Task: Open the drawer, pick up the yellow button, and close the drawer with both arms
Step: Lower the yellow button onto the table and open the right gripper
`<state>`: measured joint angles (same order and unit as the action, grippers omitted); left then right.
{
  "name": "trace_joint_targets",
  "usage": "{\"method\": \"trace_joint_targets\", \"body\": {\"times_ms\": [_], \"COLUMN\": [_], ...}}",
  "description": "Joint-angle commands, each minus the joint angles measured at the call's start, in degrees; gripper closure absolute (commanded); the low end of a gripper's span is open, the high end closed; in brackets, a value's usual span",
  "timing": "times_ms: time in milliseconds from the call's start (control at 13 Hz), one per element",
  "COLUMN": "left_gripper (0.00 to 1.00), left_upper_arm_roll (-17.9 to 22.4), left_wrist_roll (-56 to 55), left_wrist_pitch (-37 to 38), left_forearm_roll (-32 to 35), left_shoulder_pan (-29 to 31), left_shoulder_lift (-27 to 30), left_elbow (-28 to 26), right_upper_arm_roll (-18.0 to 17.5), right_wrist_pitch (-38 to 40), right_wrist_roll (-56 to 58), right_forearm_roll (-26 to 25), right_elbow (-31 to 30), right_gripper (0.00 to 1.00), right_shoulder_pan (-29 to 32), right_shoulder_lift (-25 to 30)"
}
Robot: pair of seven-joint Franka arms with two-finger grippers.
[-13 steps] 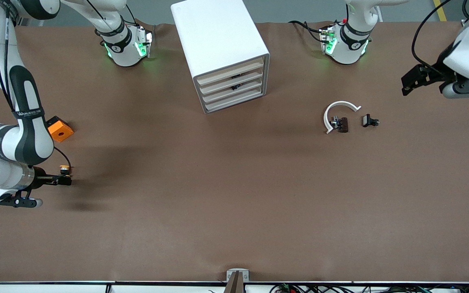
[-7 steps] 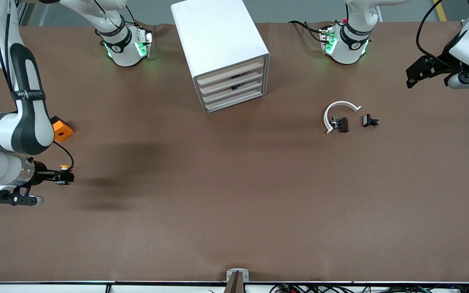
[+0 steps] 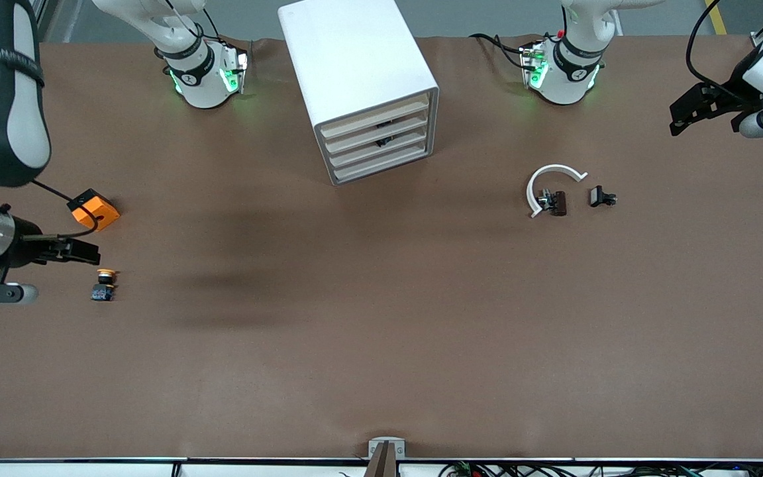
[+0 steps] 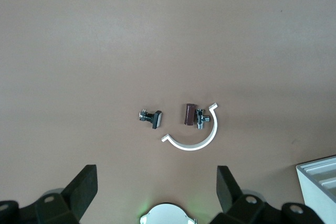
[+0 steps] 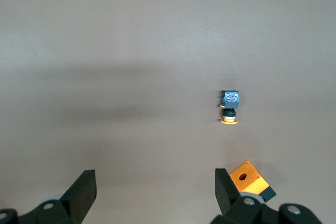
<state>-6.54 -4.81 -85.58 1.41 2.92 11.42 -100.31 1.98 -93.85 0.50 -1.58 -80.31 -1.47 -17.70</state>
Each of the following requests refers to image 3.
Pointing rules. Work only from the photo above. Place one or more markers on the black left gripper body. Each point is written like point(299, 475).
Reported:
point(730, 99)

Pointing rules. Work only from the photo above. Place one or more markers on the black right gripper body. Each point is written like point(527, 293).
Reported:
point(25, 247)

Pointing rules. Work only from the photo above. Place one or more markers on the orange push button blue body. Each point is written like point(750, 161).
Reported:
point(103, 291)

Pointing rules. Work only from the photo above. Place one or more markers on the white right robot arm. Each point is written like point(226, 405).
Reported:
point(4, 99)

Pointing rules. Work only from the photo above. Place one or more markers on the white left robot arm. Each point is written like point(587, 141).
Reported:
point(570, 66)

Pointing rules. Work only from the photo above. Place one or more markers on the orange block with black corner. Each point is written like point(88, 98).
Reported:
point(100, 213)

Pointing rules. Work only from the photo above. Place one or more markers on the brown table mat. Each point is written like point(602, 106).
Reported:
point(355, 331)

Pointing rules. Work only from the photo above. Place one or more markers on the brown pole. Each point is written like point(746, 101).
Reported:
point(385, 464)

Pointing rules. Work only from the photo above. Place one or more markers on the white table edge rail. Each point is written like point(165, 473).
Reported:
point(90, 469)

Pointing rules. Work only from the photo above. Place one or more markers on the grey metal bracket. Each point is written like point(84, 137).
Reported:
point(373, 450)

